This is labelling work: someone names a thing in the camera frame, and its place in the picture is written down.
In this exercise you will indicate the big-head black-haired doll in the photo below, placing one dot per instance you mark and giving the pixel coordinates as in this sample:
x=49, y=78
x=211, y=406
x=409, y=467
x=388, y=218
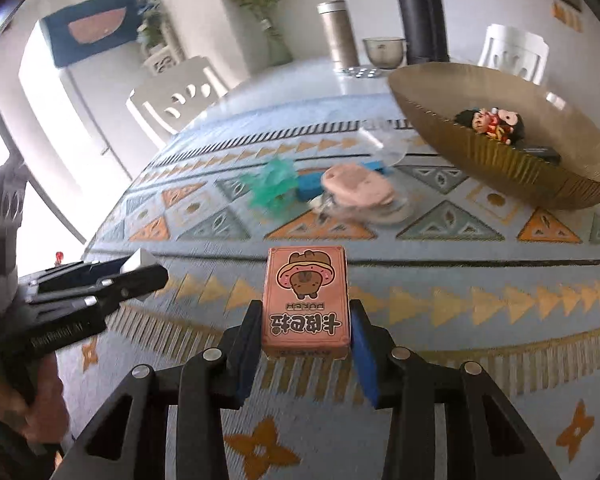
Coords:
x=512, y=127

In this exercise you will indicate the red flowering plant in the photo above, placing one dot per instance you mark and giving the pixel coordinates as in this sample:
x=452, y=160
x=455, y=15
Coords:
x=59, y=257

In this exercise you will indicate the white dining chair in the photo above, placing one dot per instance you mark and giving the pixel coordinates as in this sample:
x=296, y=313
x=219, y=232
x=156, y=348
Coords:
x=175, y=97
x=512, y=55

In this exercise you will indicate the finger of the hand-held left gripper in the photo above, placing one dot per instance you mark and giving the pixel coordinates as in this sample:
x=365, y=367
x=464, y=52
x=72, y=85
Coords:
x=105, y=270
x=135, y=285

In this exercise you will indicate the pink round compact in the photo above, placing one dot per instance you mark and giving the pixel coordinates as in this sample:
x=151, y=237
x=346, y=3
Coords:
x=355, y=185

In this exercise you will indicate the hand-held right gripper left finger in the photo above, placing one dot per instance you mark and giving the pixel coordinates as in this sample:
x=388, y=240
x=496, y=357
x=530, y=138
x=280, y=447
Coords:
x=247, y=370

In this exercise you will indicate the clear plastic packet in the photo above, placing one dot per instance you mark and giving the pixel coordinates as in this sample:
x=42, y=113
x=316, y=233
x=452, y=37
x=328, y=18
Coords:
x=385, y=145

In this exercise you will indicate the glass vase with green branches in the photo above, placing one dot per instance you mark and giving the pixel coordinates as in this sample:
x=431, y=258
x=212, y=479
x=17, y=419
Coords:
x=275, y=45

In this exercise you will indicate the grey glass bowl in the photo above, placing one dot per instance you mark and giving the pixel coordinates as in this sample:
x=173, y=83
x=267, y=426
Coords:
x=384, y=52

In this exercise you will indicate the gold ribbed bowl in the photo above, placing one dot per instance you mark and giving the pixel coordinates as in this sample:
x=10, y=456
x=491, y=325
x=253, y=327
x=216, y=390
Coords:
x=505, y=180

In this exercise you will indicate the blue wall picture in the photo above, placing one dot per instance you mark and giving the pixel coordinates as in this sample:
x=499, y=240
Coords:
x=90, y=27

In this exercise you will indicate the teal plastic toy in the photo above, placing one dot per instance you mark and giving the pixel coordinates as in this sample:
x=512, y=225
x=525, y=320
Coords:
x=272, y=185

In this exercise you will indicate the blue rectangular box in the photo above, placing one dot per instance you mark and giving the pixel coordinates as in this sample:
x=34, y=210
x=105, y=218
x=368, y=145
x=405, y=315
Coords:
x=312, y=185

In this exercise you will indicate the large black bottle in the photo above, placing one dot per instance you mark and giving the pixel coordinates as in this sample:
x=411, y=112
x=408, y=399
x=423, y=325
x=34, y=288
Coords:
x=420, y=15

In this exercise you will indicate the small doll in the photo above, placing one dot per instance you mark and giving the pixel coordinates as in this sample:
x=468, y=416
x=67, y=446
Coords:
x=480, y=121

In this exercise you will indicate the champagne thermos flask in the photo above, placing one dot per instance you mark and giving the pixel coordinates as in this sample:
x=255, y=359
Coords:
x=337, y=35

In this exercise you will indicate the pink card box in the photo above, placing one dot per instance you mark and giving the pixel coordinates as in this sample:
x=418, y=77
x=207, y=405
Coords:
x=305, y=305

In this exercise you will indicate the yellow hanging ornament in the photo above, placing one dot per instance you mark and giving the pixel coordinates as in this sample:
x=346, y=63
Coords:
x=567, y=17

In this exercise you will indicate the person's left hand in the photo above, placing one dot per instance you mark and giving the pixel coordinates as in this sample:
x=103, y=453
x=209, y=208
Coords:
x=35, y=420

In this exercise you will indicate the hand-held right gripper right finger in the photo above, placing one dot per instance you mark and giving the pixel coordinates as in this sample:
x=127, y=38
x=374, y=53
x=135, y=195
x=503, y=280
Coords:
x=367, y=375

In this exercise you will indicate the blue patterned tablecloth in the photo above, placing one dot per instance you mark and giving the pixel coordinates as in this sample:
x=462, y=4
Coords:
x=430, y=270

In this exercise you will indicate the white carved plant stand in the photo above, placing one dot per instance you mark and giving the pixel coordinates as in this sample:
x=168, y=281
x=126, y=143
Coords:
x=162, y=55

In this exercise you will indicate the black rectangular case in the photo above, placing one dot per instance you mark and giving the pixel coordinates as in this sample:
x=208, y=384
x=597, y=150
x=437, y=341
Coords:
x=542, y=154

